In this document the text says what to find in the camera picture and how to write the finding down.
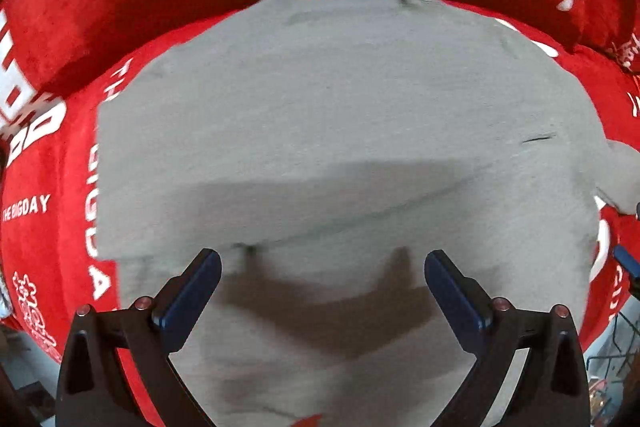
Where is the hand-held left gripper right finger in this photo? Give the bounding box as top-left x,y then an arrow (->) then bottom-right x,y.
424,249 -> 591,427

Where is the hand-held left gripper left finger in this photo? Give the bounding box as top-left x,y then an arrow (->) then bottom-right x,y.
56,248 -> 223,427

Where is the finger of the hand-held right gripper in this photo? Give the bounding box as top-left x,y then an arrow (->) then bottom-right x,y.
613,245 -> 640,303

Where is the grey knit garment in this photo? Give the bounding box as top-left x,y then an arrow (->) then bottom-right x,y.
94,0 -> 640,427

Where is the red printed sofa cover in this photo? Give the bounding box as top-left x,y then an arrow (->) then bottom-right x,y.
0,0 -> 640,427

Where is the black wire rack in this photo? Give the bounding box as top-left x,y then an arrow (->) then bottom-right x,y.
584,311 -> 640,427

